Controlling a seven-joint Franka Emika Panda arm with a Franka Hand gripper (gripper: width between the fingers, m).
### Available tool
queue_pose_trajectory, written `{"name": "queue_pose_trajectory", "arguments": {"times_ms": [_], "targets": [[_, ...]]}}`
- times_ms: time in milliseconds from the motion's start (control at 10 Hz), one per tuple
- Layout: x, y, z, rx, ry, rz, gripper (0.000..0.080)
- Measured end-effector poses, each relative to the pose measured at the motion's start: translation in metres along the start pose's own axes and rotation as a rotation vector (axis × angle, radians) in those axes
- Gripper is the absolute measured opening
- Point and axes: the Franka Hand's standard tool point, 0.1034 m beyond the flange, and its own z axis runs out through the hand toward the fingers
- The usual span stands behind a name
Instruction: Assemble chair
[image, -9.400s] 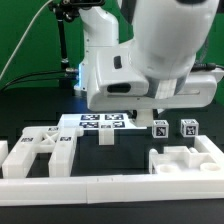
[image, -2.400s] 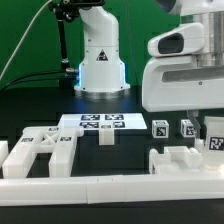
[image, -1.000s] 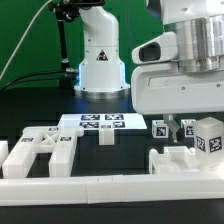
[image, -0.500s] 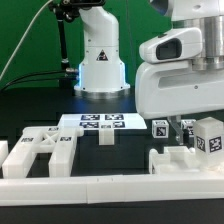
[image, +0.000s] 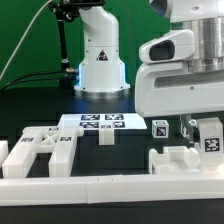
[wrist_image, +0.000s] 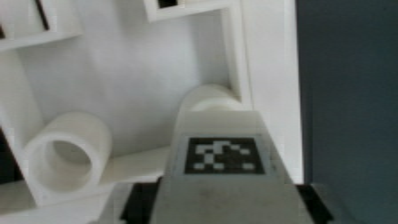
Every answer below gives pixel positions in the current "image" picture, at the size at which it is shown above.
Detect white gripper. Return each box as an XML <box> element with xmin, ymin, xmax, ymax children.
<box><xmin>135</xmin><ymin>29</ymin><xmax>224</xmax><ymax>143</ymax></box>

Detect white chair seat part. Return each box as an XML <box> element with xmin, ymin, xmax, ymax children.
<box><xmin>148</xmin><ymin>146</ymin><xmax>201</xmax><ymax>175</ymax></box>

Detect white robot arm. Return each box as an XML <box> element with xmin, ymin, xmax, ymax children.
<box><xmin>75</xmin><ymin>0</ymin><xmax>224</xmax><ymax>117</ymax></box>

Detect white chair back part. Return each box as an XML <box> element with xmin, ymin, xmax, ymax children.
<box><xmin>2</xmin><ymin>126</ymin><xmax>84</xmax><ymax>179</ymax></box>

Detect white tagged cube left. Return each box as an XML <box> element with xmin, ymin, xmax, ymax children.
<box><xmin>152</xmin><ymin>120</ymin><xmax>169</xmax><ymax>138</ymax></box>

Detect white base tag plate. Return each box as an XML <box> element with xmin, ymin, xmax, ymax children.
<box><xmin>58</xmin><ymin>113</ymin><xmax>147</xmax><ymax>130</ymax></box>

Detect black cables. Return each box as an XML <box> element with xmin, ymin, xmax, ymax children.
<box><xmin>0</xmin><ymin>69</ymin><xmax>80</xmax><ymax>94</ymax></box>

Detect black camera stand pole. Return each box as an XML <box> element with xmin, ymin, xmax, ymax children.
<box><xmin>48</xmin><ymin>0</ymin><xmax>105</xmax><ymax>89</ymax></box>

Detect white U-shaped fence frame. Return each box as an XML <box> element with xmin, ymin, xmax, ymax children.
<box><xmin>0</xmin><ymin>141</ymin><xmax>224</xmax><ymax>206</ymax></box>

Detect grey cable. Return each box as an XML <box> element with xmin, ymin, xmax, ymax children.
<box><xmin>0</xmin><ymin>0</ymin><xmax>54</xmax><ymax>81</ymax></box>

